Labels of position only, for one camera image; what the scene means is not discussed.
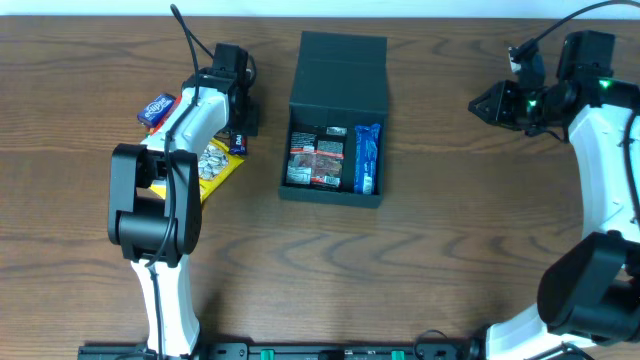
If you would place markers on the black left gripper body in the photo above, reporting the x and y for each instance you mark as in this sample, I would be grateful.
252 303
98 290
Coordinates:
251 118

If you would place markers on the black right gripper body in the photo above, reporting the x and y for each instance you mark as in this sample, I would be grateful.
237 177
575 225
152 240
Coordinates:
503 105

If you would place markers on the purple Dairy Milk bar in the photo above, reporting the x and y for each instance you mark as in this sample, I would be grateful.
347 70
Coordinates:
238 144

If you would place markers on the black red snack packet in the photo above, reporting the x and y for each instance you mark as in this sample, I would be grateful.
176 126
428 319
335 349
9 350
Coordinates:
316 157

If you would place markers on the dark green gift box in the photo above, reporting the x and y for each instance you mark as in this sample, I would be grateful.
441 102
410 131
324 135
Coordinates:
340 81

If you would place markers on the blue biscuit packet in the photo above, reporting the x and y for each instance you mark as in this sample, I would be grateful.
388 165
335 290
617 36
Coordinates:
367 141

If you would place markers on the red Hacks candy bag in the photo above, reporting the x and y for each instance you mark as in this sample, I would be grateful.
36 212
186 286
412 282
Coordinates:
152 130

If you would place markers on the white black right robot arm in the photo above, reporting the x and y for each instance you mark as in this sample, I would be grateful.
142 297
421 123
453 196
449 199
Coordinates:
590 296

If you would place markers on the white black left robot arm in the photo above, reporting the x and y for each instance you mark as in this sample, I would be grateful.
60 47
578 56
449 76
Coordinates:
155 213

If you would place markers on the yellow Hacks candy bag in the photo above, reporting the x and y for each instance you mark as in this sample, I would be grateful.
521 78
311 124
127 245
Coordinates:
215 165

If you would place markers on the blue Eclipse mints box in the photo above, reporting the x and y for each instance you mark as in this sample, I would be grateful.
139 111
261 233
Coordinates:
155 111

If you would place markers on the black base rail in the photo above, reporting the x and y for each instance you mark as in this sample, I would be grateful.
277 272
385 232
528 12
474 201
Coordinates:
428 350

